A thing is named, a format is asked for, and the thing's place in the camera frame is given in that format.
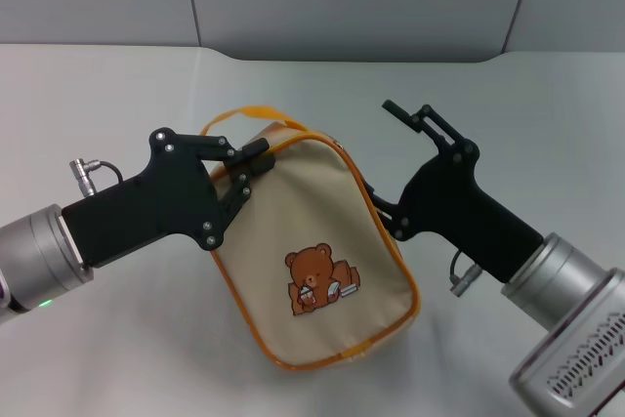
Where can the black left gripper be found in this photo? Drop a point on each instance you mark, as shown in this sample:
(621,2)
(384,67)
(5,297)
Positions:
(161,202)

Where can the beige bear print food bag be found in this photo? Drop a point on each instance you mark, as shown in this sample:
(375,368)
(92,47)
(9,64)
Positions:
(303,202)

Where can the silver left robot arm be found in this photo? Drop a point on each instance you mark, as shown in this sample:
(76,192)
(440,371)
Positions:
(39,251)

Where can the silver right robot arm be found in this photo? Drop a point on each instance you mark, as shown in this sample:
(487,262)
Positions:
(556,273)

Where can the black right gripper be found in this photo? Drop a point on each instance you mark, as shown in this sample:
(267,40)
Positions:
(454,202)

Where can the silver vented right wrist camera housing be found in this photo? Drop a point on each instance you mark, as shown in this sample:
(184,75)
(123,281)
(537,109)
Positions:
(586,368)

